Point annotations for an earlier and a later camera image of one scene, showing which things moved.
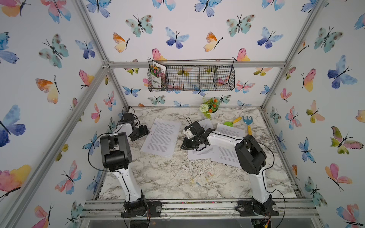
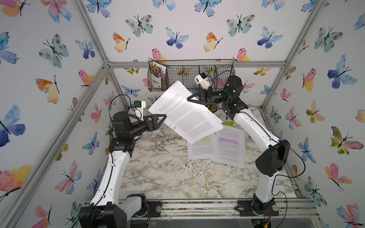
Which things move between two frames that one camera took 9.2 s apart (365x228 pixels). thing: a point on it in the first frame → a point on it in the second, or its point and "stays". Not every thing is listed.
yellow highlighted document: x=210 y=152 stays
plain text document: x=161 y=137 → x=188 y=116
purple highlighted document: x=227 y=156 stays
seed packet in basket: x=158 y=73 stays
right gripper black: x=186 y=145 → x=210 y=96
